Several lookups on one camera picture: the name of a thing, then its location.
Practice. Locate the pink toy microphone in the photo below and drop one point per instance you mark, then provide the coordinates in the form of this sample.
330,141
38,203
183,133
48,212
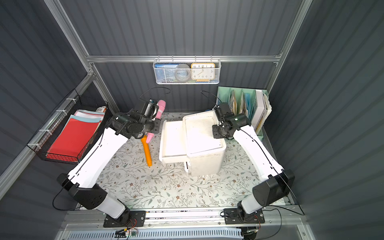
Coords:
161,104

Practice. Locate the white plastic drawer cabinet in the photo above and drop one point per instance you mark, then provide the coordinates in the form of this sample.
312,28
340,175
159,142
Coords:
205,153

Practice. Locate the yellow alarm clock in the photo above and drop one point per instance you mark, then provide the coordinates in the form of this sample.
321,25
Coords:
202,72

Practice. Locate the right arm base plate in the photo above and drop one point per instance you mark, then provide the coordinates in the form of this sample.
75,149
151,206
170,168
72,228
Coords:
234,216

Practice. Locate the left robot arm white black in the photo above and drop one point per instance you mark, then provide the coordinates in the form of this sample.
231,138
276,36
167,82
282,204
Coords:
81,182

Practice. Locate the white pulled out drawer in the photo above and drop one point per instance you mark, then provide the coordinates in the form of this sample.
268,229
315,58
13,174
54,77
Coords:
172,145

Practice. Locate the grey tape roll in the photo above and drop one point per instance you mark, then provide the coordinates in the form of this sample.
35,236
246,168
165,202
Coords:
182,73

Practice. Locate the black wire side basket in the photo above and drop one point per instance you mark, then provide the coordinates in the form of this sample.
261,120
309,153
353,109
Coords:
74,104

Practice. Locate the mint green file organizer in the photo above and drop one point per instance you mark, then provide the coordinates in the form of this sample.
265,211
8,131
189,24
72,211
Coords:
240,100

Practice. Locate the red paper folder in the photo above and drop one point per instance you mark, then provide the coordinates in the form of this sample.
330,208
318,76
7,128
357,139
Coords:
75,135

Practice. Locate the white vented cable duct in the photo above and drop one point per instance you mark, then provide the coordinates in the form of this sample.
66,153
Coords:
160,234

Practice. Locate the white wire wall basket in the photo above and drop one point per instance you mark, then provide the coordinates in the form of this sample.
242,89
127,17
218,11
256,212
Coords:
189,61

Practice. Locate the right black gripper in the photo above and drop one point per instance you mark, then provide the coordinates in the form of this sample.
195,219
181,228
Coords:
218,131

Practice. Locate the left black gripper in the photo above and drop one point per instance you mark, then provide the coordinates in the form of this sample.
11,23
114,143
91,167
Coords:
154,124

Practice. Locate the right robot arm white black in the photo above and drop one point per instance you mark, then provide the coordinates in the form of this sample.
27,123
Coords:
275,182

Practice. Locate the blue box in basket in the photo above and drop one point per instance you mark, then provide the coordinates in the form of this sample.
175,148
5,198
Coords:
164,72

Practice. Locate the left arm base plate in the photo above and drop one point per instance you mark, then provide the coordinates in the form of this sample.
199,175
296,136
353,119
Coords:
127,219

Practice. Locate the orange toy microphone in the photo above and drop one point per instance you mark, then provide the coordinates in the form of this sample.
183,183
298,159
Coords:
147,151

